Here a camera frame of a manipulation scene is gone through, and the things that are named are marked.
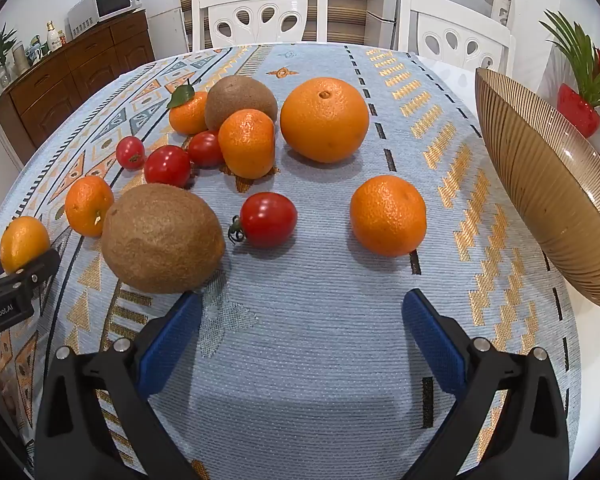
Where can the white microwave oven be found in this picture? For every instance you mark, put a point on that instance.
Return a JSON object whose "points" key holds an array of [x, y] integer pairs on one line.
{"points": [[110, 2]]}

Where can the red tomato with green stem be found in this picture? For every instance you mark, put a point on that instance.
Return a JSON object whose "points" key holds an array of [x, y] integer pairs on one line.
{"points": [[267, 220]]}

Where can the ribbed amber glass bowl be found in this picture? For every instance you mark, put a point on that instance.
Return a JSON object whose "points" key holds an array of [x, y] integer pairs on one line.
{"points": [[540, 185]]}

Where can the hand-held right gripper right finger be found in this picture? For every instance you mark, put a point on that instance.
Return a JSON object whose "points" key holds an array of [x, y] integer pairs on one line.
{"points": [[432, 340]]}

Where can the small red tomato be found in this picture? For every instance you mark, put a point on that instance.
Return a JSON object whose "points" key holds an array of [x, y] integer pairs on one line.
{"points": [[130, 152]]}

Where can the large orange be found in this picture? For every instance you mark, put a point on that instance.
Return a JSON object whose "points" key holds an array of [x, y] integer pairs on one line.
{"points": [[325, 120]]}

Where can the brown wooden sideboard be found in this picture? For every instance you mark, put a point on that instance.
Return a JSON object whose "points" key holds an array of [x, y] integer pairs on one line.
{"points": [[80, 75]]}

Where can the white low cabinet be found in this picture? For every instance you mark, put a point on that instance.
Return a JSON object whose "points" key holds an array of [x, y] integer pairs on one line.
{"points": [[165, 30]]}

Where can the green plant in red vase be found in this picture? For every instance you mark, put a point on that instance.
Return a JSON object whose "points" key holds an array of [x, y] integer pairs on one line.
{"points": [[577, 107]]}

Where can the small brown kiwi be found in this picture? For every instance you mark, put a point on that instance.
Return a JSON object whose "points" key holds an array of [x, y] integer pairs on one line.
{"points": [[240, 102]]}

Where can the tangerine with green leaf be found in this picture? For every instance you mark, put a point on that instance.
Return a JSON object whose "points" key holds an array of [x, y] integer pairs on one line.
{"points": [[187, 115]]}

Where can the grey canister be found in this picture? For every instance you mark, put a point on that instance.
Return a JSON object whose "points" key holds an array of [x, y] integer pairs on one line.
{"points": [[20, 57]]}

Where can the blue patterned tablecloth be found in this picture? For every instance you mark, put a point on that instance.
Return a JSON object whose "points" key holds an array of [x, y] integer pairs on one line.
{"points": [[305, 360]]}

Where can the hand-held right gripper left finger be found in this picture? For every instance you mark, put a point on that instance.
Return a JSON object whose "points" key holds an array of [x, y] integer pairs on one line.
{"points": [[172, 340]]}

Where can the large brown kiwi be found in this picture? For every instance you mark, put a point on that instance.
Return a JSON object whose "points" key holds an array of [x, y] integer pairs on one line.
{"points": [[162, 237]]}

